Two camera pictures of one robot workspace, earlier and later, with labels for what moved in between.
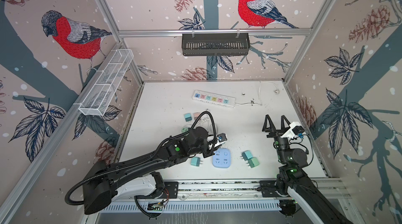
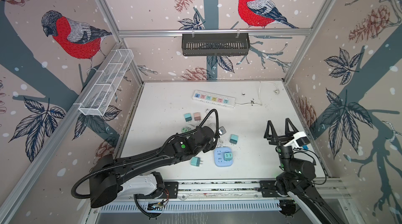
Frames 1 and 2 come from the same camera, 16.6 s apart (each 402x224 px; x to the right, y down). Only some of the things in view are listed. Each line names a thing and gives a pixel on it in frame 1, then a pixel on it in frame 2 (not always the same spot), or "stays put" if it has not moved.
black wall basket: (212, 44) stays put
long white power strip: (214, 98) stays put
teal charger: (246, 155) → (233, 139)
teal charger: (188, 117) stays put
